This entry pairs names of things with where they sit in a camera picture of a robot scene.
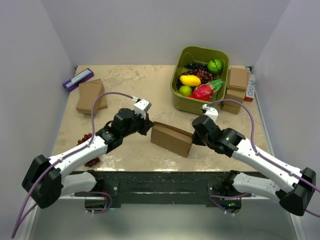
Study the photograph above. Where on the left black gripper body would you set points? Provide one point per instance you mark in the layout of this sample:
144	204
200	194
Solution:
139	125

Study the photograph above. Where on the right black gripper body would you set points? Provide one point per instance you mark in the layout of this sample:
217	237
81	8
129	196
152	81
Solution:
197	140

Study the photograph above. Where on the brown cardboard paper box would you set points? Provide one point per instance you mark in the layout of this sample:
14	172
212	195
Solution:
171	138

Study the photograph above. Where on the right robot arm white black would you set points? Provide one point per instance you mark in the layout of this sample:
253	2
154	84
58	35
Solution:
290	186

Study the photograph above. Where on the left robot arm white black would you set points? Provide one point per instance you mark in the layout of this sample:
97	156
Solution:
47	179

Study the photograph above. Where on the folded cardboard box left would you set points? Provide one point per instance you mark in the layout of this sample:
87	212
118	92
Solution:
89	91

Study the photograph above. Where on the folded cardboard box top right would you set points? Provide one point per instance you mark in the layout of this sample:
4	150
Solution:
237	79

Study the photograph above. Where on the purple rectangular box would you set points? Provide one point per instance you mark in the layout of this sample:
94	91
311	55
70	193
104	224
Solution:
78	79

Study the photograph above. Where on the pink dragon fruit toy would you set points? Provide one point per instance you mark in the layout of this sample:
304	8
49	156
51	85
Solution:
204	92

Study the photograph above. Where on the green lime toy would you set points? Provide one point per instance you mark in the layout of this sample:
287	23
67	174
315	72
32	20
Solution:
185	91

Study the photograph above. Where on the yellow mango toy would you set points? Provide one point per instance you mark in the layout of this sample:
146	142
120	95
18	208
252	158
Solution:
190	80

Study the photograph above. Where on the red grape bunch in basket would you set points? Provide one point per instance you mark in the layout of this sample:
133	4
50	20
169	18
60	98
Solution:
204	76

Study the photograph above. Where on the green plastic basket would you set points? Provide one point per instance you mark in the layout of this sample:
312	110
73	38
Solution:
200	55

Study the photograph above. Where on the red grape bunch on table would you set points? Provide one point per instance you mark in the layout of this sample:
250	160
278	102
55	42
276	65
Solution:
94	161

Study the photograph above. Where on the white red carton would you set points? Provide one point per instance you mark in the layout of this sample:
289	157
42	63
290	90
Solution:
250	90

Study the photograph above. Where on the dark purple grape bunch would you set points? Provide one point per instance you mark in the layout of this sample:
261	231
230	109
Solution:
196	66

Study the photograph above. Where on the green round melon toy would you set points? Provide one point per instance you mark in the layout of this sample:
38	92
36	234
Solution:
215	66

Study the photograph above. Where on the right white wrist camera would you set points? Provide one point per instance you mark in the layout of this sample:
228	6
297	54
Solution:
210	111

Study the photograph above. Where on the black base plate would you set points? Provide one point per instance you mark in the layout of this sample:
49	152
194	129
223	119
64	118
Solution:
165	188

